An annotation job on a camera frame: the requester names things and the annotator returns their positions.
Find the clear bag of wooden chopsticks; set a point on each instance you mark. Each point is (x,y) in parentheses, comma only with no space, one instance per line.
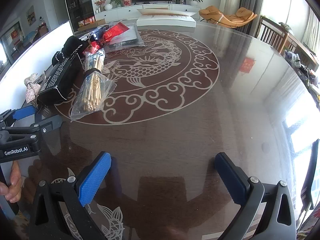
(93,97)

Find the white power strip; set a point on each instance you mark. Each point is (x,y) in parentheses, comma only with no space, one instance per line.
(86,36)

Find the framed wall painting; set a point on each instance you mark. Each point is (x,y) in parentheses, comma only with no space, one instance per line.
(30,15)

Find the dark wooden chair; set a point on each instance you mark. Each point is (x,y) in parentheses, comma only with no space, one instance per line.
(311,175)

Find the orange lounge chair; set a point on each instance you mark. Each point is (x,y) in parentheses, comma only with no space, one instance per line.
(212,12)

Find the orange snack boxes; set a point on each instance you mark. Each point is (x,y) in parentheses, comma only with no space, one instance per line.
(86,22)

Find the cluttered wooden sideboard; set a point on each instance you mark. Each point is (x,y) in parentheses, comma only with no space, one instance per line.
(303,52)

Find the white TV console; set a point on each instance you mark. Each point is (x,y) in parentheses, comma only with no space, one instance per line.
(125,11)

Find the dark glass display cabinet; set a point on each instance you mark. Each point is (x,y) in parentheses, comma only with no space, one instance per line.
(78,2)

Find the clear plastic bag with dark item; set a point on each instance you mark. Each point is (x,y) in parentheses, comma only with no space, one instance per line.
(130,40)

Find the black cloth pouch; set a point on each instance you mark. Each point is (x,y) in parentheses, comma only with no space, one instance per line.
(71,46)

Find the cardboard box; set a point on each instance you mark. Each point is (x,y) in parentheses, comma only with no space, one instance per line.
(98,22)

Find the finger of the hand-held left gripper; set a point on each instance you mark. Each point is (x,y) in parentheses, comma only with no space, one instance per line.
(50,123)
(23,112)

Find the small red pouch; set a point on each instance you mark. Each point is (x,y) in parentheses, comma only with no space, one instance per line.
(92,46)

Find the white panel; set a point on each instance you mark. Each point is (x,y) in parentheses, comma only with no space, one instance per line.
(32,57)

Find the red flower arrangement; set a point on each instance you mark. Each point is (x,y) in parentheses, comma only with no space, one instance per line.
(100,3)

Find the pack of white-wrapped chopsticks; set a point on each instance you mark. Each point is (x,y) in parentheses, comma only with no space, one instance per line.
(93,61)

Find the dark blue glossy packet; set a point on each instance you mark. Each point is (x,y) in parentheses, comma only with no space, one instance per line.
(101,31)

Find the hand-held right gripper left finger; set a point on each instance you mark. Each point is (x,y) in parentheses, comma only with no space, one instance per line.
(96,177)

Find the black box with white print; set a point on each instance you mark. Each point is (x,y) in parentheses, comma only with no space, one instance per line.
(58,80)

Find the large white flat box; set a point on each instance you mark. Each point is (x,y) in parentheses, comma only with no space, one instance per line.
(165,21)

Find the person's left hand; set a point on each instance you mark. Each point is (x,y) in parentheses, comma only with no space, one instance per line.
(10,185)

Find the bushy green potted plant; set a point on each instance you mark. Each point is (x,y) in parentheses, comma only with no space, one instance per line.
(117,0)

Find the wooden bench with metal legs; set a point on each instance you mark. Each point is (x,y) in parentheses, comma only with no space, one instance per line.
(156,8)

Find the long red packet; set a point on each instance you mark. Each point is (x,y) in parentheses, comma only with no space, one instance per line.
(115,31)

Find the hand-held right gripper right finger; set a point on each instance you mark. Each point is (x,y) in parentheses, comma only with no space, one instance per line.
(232,177)

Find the red gift box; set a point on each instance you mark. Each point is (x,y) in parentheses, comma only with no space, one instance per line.
(127,1)

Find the white round vase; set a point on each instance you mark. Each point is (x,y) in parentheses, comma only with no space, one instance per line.
(108,7)

